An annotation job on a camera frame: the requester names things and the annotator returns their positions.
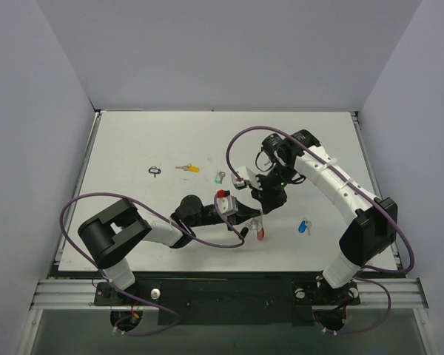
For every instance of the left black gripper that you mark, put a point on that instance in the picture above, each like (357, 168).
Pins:
(239, 214)

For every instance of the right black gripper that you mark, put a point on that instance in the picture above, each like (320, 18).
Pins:
(266, 194)

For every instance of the red keyring with keys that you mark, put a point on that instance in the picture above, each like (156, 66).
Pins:
(256, 225)

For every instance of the key with blue tag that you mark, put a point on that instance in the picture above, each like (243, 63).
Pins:
(305, 227)

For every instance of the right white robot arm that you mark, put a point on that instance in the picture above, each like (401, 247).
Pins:
(368, 218)

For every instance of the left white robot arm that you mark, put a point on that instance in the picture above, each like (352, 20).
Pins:
(113, 233)

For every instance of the key with green tag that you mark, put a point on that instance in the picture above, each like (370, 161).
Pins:
(220, 175)

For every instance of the key with yellow tag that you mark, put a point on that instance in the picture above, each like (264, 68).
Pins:
(189, 168)

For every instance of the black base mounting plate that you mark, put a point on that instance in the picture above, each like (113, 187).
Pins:
(230, 299)

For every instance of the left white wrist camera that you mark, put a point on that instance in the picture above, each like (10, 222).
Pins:
(226, 203)

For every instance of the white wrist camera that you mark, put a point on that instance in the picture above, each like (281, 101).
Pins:
(244, 177)
(226, 203)

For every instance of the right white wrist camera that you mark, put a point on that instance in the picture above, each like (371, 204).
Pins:
(244, 177)

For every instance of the aluminium frame rail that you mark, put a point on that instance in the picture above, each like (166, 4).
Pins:
(391, 318)

